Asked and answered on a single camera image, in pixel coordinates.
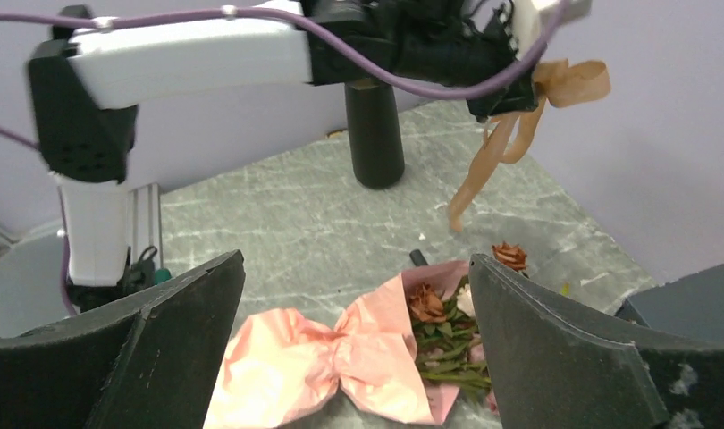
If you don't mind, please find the bunch of artificial flowers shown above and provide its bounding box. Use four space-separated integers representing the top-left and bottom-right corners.
406 241 530 409

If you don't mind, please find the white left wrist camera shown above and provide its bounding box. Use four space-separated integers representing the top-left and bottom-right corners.
510 0 593 59

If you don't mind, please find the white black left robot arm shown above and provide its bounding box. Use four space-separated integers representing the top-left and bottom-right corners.
26 1 567 312

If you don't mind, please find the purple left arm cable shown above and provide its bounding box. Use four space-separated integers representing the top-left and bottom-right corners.
0 0 570 318

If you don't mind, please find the black cylindrical vase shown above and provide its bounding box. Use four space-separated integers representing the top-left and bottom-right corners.
344 80 405 189

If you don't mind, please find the dark grey network switch box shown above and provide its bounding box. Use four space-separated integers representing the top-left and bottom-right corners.
615 263 724 344

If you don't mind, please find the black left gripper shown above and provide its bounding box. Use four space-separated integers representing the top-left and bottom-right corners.
391 0 541 123

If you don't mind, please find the brown ribbon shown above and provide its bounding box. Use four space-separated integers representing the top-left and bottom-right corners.
448 59 611 231

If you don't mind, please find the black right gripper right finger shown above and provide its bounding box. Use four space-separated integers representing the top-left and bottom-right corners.
468 254 724 428

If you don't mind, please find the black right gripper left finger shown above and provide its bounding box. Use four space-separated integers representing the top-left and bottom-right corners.
0 251 245 428

